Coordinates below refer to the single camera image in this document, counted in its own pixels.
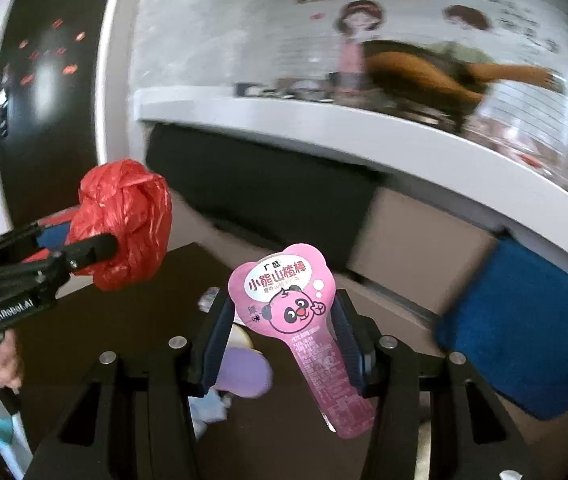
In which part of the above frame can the purple packet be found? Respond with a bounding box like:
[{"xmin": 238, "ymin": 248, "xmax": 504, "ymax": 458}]
[{"xmin": 213, "ymin": 345, "xmax": 275, "ymax": 400}]

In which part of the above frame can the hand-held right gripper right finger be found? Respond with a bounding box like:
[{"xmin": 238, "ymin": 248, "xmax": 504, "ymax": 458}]
[{"xmin": 331, "ymin": 289, "xmax": 545, "ymax": 480}]

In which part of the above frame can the red plastic bag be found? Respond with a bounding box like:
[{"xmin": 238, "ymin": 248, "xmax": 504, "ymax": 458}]
[{"xmin": 70, "ymin": 159, "xmax": 173, "ymax": 292}]

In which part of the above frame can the cartoon wall poster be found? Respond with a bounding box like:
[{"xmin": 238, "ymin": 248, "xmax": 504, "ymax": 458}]
[{"xmin": 134, "ymin": 0, "xmax": 568, "ymax": 161}]

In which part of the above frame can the light blue crumpled tissue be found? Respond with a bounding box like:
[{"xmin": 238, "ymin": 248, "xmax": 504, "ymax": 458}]
[{"xmin": 188, "ymin": 389, "xmax": 232, "ymax": 438}]

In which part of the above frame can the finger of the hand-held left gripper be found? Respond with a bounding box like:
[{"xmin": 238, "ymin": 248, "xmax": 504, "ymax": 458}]
[
  {"xmin": 38, "ymin": 232, "xmax": 120, "ymax": 287},
  {"xmin": 0, "ymin": 221, "xmax": 73, "ymax": 270}
]

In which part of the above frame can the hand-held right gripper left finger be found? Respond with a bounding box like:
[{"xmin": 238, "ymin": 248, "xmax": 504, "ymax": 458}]
[{"xmin": 24, "ymin": 287, "xmax": 237, "ymax": 480}]

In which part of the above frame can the small crumpled wrapper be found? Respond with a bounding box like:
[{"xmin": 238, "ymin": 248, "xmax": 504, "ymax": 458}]
[{"xmin": 198, "ymin": 286, "xmax": 221, "ymax": 312}]

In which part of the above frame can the black door with red stickers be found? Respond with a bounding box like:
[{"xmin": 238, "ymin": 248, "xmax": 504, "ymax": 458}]
[{"xmin": 0, "ymin": 0, "xmax": 115, "ymax": 233}]

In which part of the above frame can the blue cloth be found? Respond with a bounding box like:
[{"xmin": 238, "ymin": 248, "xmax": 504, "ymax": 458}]
[{"xmin": 436, "ymin": 239, "xmax": 568, "ymax": 422}]

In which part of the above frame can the cardboard box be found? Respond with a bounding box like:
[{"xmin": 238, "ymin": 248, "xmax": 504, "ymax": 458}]
[{"xmin": 349, "ymin": 187, "xmax": 501, "ymax": 313}]

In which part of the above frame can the dark cabinet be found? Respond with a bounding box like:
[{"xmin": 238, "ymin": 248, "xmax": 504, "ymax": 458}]
[{"xmin": 145, "ymin": 124, "xmax": 385, "ymax": 267}]

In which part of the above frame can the pink printed wrapper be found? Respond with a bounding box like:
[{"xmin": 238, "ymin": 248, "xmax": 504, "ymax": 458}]
[{"xmin": 228, "ymin": 242, "xmax": 379, "ymax": 440}]

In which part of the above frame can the white counter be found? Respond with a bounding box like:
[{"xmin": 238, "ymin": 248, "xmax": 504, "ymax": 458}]
[{"xmin": 136, "ymin": 85, "xmax": 568, "ymax": 283}]

